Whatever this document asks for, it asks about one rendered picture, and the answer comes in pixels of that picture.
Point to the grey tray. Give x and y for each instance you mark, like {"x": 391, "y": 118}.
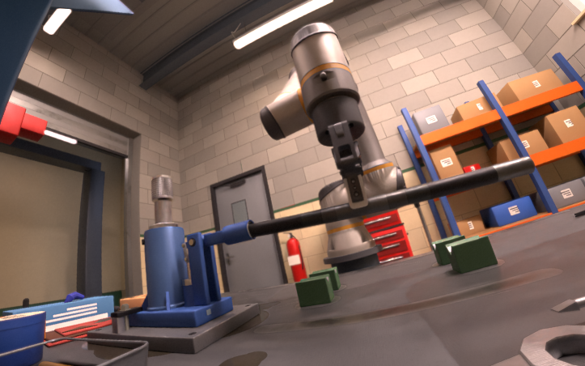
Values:
{"x": 119, "y": 353}

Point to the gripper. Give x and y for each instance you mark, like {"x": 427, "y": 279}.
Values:
{"x": 345, "y": 150}

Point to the small blue knob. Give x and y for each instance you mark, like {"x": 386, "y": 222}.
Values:
{"x": 74, "y": 297}

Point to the green rest block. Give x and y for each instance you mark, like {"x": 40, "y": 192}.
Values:
{"x": 442, "y": 250}
{"x": 314, "y": 291}
{"x": 330, "y": 274}
{"x": 474, "y": 254}

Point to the grey extension screw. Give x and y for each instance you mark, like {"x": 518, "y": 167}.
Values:
{"x": 162, "y": 201}

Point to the small red box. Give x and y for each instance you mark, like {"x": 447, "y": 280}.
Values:
{"x": 471, "y": 168}

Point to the blue beam socket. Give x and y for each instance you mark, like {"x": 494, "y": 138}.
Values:
{"x": 205, "y": 254}

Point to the large beige roller door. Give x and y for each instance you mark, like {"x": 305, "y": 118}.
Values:
{"x": 28, "y": 224}

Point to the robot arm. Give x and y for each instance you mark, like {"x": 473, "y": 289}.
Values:
{"x": 322, "y": 66}

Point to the grey chisel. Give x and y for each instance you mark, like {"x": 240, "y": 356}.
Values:
{"x": 576, "y": 300}

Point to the orange block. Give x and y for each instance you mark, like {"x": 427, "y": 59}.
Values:
{"x": 132, "y": 301}

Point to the long ceiling light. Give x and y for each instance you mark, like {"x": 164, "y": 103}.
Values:
{"x": 57, "y": 21}
{"x": 60, "y": 137}
{"x": 279, "y": 23}

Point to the red fire extinguisher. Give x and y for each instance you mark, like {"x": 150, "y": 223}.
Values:
{"x": 296, "y": 259}

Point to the blue round tin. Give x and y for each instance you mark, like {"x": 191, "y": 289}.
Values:
{"x": 7, "y": 338}

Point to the blue bottle jack body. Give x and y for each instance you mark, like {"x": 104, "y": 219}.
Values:
{"x": 166, "y": 269}

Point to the grey base plate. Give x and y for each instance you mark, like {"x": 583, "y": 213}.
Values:
{"x": 205, "y": 333}

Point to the red tool chest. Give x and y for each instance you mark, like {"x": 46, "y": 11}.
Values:
{"x": 388, "y": 236}

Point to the cardboard box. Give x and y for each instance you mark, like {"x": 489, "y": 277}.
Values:
{"x": 566, "y": 126}
{"x": 528, "y": 86}
{"x": 523, "y": 145}
{"x": 445, "y": 162}
{"x": 470, "y": 111}
{"x": 475, "y": 201}
{"x": 471, "y": 226}

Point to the grey door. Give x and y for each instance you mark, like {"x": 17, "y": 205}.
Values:
{"x": 246, "y": 229}

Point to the blue and orange shelf rack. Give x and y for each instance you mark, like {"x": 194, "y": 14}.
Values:
{"x": 513, "y": 142}

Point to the blue box with white lines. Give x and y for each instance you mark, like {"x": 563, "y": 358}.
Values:
{"x": 68, "y": 311}

